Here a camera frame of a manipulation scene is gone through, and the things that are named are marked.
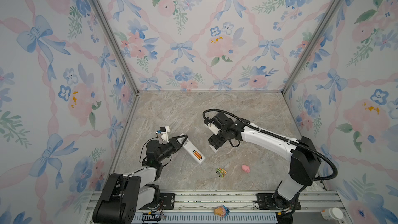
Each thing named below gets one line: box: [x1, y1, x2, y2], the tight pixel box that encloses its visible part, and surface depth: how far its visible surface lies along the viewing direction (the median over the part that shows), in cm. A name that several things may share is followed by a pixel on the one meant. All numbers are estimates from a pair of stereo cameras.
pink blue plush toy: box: [213, 204, 231, 219], surface depth 71 cm
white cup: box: [320, 207, 344, 221], surface depth 67 cm
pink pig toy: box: [241, 164, 251, 173], surface depth 84 cm
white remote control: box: [177, 133, 206, 166], surface depth 80 cm
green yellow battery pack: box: [216, 168, 227, 178], surface depth 83 cm
